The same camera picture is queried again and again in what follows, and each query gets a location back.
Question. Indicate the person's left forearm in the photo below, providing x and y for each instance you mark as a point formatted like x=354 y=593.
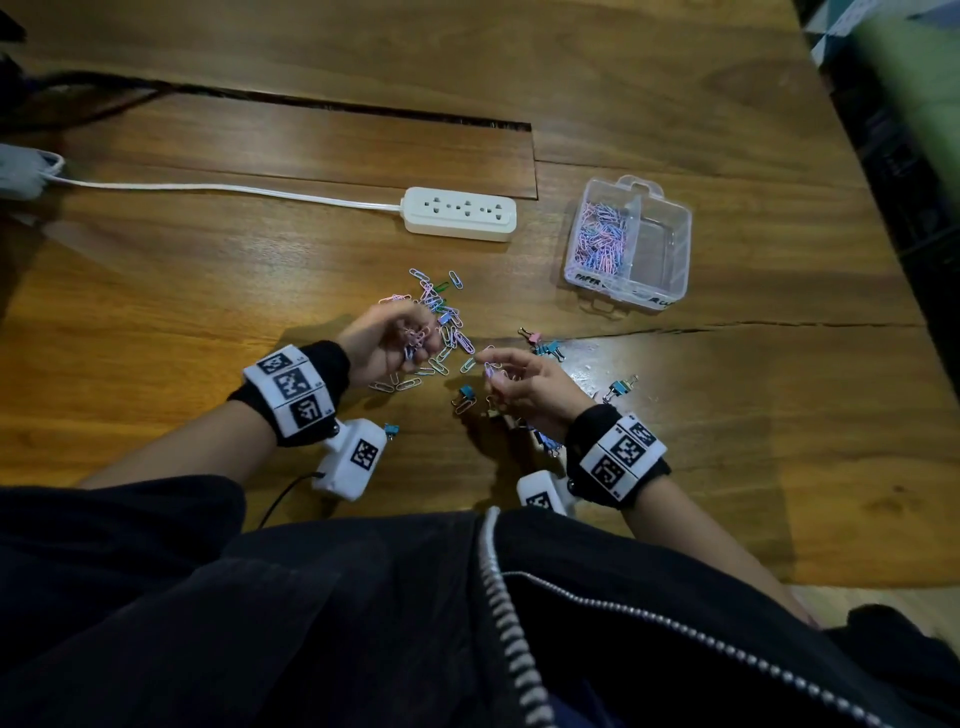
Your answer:
x=187 y=450

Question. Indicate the black zip jacket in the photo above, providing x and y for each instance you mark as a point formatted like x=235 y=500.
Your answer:
x=225 y=622

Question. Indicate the clear plastic compartment box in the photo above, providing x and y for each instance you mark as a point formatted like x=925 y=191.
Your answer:
x=660 y=247

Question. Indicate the green cushioned stool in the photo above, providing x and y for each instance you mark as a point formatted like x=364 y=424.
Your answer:
x=915 y=67
x=946 y=157

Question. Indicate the white power strip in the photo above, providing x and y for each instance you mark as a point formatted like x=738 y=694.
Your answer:
x=459 y=214

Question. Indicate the scatter of small binder clips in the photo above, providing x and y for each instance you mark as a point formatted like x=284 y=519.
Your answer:
x=551 y=349

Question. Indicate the person's right forearm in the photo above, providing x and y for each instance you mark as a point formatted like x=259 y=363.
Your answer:
x=705 y=540

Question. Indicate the black desktop device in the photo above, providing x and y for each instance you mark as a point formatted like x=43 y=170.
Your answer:
x=9 y=60

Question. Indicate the grey power adapter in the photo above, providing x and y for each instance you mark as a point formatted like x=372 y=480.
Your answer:
x=22 y=171

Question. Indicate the person's left hand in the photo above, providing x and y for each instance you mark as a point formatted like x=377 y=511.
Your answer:
x=386 y=341

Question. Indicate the person's right hand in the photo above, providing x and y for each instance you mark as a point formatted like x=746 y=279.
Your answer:
x=536 y=390

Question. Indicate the pile of pastel paper clips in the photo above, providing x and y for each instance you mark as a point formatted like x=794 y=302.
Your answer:
x=600 y=238
x=442 y=330

